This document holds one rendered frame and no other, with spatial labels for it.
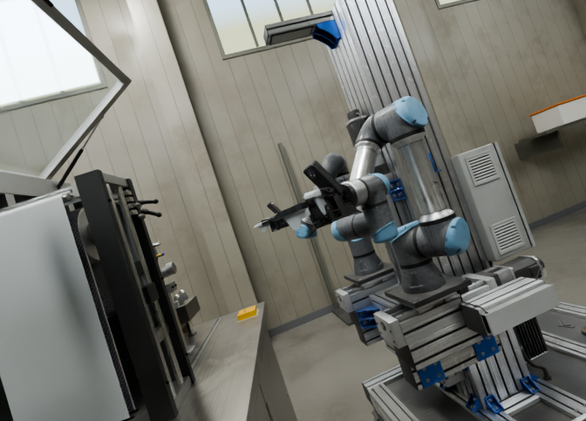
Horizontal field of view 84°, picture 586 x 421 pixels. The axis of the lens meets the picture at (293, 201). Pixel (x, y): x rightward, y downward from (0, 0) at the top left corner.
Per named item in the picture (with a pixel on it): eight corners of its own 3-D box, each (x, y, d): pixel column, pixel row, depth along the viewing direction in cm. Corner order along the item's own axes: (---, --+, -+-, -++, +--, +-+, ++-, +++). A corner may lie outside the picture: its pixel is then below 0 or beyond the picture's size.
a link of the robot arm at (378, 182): (397, 195, 92) (386, 167, 93) (372, 205, 86) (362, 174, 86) (376, 201, 99) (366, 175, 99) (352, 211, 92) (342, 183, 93)
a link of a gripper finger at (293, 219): (279, 237, 80) (313, 222, 80) (270, 215, 81) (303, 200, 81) (280, 237, 83) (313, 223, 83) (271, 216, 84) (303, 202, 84)
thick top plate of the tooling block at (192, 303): (190, 321, 118) (185, 305, 118) (82, 359, 116) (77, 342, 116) (201, 308, 134) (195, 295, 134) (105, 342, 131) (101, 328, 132)
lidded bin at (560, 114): (564, 125, 425) (556, 105, 426) (597, 113, 385) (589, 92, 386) (534, 134, 416) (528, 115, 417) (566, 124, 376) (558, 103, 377)
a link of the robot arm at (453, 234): (438, 251, 116) (386, 111, 119) (480, 247, 104) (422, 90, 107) (419, 263, 109) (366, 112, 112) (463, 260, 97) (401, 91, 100)
